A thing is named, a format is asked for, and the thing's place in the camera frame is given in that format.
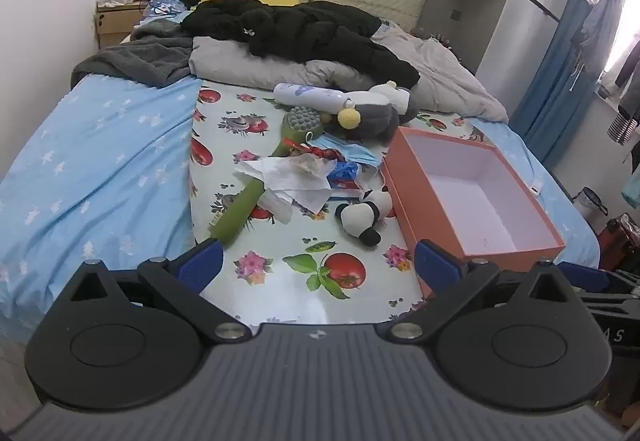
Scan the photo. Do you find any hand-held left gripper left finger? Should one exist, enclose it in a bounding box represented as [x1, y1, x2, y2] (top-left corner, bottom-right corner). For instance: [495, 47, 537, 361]
[66, 237, 252, 343]

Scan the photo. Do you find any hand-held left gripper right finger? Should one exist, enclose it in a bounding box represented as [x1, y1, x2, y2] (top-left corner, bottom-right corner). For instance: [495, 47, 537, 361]
[390, 238, 576, 343]

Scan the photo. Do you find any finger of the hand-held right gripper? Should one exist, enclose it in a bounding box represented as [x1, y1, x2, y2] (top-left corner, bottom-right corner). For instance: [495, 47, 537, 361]
[557, 261, 640, 295]
[575, 292, 633, 318]

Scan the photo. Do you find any orange cardboard box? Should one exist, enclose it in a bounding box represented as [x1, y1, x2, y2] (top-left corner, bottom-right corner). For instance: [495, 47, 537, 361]
[381, 126, 567, 299]

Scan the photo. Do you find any small panda plush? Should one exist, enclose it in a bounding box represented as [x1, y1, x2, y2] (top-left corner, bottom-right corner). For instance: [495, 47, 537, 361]
[334, 188, 396, 248]

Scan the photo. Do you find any white tissue paper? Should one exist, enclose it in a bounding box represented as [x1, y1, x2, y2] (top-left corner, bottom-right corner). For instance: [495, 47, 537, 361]
[234, 155, 341, 226]

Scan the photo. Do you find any blue plastic wrapper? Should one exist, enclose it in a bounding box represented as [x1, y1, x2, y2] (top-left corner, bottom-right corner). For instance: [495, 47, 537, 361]
[327, 161, 364, 194]

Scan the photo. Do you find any blue face mask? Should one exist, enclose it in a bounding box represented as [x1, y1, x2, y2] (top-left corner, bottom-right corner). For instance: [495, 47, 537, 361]
[305, 131, 383, 182]

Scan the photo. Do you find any clear plastic bag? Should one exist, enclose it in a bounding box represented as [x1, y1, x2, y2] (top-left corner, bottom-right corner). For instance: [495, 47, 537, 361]
[295, 153, 341, 180]

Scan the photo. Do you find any shiny red wrapper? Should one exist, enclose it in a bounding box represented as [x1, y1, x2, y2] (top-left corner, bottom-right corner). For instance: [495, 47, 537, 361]
[300, 143, 346, 162]

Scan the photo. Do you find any red suitcase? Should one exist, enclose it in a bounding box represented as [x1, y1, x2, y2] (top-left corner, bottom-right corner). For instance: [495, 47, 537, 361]
[597, 216, 640, 272]

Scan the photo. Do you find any green massage hammer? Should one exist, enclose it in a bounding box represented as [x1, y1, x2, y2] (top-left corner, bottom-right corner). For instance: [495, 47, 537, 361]
[209, 106, 328, 248]

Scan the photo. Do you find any metal trash bin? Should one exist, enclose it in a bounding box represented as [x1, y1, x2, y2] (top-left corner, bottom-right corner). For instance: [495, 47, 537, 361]
[572, 187, 608, 216]

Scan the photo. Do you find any fruit print mat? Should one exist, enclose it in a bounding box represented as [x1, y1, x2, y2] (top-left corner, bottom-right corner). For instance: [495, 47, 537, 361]
[187, 80, 501, 327]

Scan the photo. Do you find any teal cloth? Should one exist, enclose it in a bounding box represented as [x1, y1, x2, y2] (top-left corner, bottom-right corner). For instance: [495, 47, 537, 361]
[621, 166, 640, 209]

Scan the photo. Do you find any light blue bed sheet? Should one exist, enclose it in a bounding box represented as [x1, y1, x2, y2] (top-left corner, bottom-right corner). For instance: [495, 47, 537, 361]
[0, 71, 601, 337]

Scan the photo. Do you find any striped hanging cloth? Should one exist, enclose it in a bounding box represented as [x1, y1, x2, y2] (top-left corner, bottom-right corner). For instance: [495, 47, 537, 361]
[607, 113, 640, 146]

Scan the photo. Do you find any grey white penguin plush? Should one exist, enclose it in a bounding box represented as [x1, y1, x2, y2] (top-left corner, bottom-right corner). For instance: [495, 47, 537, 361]
[336, 81, 422, 142]

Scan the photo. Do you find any grey duvet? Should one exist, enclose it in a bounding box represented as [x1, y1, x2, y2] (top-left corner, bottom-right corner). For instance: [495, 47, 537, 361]
[189, 18, 510, 124]

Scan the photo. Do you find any white spray bottle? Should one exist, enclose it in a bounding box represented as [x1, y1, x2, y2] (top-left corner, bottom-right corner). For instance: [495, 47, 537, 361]
[272, 82, 357, 114]

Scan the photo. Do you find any blue curtain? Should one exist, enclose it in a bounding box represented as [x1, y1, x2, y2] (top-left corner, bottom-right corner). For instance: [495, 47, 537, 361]
[510, 0, 608, 166]

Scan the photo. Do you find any hanging black garment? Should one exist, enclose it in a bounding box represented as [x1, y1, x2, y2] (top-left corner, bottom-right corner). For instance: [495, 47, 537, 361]
[615, 41, 640, 92]

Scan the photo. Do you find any dark grey blanket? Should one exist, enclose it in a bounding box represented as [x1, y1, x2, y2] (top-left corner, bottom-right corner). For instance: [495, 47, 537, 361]
[70, 21, 201, 89]

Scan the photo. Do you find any hanging grey garment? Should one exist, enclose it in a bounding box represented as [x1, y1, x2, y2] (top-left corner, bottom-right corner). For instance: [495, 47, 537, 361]
[570, 0, 627, 86]

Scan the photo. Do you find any black jacket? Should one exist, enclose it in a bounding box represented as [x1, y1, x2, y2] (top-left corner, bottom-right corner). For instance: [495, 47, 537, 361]
[181, 0, 421, 89]

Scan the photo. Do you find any wooden nightstand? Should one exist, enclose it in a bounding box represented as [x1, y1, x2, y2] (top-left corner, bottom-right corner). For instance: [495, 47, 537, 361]
[95, 3, 151, 49]

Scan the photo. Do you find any blue patterned bag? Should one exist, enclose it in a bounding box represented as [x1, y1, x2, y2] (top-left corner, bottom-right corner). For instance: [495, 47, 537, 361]
[145, 0, 188, 20]

